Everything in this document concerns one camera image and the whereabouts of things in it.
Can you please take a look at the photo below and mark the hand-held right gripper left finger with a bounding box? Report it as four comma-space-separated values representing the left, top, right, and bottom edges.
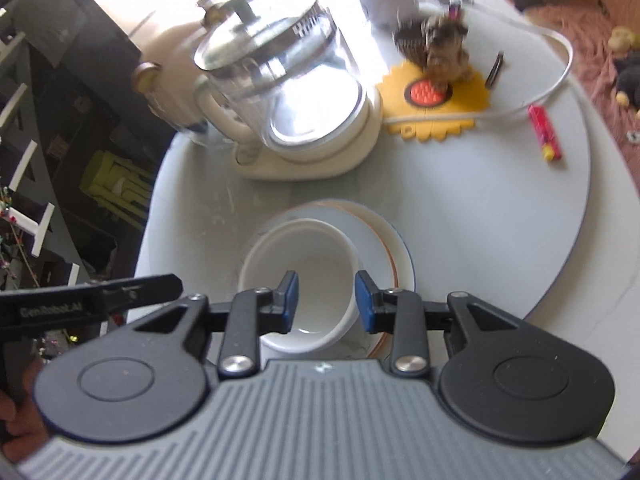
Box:
132, 270, 301, 378

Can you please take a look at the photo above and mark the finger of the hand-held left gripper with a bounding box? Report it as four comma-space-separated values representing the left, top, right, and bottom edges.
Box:
85, 274, 183, 311

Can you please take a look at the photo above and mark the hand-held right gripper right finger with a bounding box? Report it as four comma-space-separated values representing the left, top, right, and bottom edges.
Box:
354, 270, 521, 378

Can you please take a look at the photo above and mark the white ceramic bowl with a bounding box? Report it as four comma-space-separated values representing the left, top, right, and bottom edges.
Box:
237, 217, 363, 353

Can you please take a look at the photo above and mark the white plate grey flower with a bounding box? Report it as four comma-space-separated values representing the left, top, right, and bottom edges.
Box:
250, 199, 417, 361

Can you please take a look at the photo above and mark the person's left hand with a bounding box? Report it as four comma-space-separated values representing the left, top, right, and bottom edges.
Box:
0, 357, 48, 461

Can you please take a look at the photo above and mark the green plastic stool stack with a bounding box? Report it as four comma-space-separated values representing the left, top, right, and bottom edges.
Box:
80, 150, 153, 231

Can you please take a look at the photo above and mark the cream kettle base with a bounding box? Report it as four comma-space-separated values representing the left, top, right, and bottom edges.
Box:
232, 90, 385, 181

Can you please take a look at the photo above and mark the glass lazy susan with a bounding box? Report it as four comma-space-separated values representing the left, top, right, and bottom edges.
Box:
135, 0, 593, 356

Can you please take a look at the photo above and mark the black shelving unit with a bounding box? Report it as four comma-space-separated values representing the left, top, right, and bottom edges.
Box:
0, 0, 146, 291

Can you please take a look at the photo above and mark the yellow sunflower mat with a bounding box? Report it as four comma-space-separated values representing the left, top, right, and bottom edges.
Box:
375, 62, 493, 145

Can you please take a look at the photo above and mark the glass kettle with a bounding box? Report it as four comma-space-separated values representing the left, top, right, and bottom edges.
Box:
192, 0, 368, 156

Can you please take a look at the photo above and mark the beige bear-ear helmet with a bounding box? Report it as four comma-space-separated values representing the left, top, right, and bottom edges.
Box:
131, 0, 241, 148

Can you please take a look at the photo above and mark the red lighter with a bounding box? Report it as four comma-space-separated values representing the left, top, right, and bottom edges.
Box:
528, 105, 565, 162

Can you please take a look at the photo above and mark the brown dog figurine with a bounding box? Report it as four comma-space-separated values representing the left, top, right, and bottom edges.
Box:
392, 0, 473, 86

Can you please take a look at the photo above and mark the dark grey plush toy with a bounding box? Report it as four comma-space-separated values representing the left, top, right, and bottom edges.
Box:
612, 55, 640, 108

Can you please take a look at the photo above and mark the pink blanket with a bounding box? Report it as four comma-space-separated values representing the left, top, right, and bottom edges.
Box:
522, 0, 640, 201

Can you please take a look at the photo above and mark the beige plush toy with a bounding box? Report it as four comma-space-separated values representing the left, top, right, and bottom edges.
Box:
607, 27, 640, 53

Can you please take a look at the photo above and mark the white cable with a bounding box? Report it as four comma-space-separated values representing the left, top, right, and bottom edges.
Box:
382, 0, 575, 126

